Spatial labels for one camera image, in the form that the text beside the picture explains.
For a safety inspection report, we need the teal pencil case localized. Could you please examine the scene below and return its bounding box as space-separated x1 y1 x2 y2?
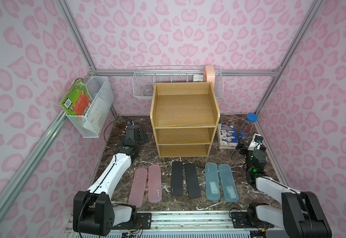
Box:
218 164 239 203
205 163 220 201

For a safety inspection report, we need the pink pencil case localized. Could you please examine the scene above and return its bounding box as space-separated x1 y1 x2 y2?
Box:
148 165 162 203
128 168 148 208

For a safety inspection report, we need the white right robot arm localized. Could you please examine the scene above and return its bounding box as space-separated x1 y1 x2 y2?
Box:
240 149 332 238

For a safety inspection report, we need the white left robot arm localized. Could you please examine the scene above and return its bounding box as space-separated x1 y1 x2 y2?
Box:
73 125 148 237

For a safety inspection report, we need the blue-capped pencil tube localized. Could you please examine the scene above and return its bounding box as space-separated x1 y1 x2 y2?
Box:
238 113 258 140

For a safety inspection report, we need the wooden three-tier shelf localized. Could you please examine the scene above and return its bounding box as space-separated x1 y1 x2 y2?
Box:
150 82 220 158

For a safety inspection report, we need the blue illustrated book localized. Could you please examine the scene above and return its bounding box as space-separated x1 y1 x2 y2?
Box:
217 124 238 149

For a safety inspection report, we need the white paper sheet in basket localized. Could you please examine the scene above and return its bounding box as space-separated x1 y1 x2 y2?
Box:
83 96 112 138

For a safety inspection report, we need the green red booklet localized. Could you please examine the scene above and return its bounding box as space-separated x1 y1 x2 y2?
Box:
60 78 93 116

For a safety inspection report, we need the small white box in basket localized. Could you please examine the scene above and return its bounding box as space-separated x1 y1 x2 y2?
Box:
193 74 204 82

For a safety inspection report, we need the pink tape roll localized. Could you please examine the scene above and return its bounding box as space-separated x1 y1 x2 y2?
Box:
204 65 216 86

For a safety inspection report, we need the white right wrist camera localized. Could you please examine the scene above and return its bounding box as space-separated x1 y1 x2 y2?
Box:
247 133 264 150

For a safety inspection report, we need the white wire side basket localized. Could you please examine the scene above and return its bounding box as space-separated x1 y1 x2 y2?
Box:
60 76 114 138

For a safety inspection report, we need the white wire back basket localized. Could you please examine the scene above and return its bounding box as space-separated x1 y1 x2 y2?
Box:
132 66 224 100

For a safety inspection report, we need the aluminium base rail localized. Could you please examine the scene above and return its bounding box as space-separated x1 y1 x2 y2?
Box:
62 210 284 238

